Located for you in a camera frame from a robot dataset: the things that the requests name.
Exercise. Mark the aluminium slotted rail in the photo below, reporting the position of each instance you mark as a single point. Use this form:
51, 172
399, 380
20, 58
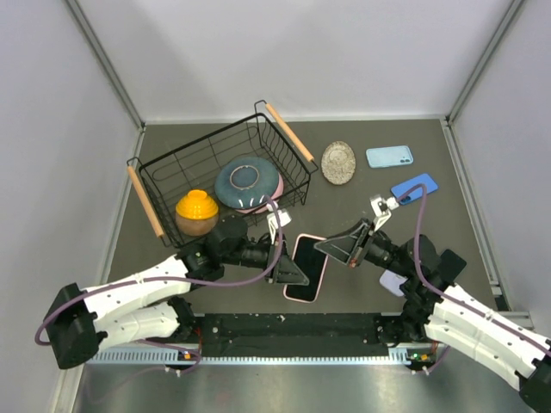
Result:
149, 356

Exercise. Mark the pink plate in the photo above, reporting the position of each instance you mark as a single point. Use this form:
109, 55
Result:
278, 193

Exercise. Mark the brown speckled bowl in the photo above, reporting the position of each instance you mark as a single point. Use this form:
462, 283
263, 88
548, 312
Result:
196, 227

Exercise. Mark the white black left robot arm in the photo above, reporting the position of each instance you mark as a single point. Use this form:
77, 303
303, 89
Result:
149, 304

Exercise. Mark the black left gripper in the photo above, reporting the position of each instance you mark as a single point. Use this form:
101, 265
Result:
288, 272

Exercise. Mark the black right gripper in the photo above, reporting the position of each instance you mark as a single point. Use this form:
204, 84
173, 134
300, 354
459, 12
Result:
344, 247

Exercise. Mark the yellow ribbed bowl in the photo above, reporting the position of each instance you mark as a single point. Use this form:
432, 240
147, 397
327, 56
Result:
197, 204

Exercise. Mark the light blue phone case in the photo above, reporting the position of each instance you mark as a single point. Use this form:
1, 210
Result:
391, 156

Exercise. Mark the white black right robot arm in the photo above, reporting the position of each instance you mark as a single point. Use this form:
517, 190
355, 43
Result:
439, 309

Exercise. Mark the pink phone case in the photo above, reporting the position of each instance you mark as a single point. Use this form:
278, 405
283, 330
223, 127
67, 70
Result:
287, 294

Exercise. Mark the lilac phone case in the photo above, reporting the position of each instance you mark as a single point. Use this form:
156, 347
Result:
392, 282

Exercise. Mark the black smartphone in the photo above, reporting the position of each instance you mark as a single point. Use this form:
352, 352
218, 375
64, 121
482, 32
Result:
312, 269

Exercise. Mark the blue glazed ceramic plate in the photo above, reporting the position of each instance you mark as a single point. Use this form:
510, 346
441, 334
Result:
245, 182

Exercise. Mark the speckled oval dish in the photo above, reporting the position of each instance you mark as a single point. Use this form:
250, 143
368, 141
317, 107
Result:
338, 163

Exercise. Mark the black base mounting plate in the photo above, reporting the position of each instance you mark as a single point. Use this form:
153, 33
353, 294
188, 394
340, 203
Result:
294, 335

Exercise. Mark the dark green smartphone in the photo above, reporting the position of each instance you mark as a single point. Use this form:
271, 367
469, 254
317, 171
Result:
451, 264

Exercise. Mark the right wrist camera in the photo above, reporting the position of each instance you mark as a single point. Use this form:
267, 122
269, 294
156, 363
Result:
383, 210

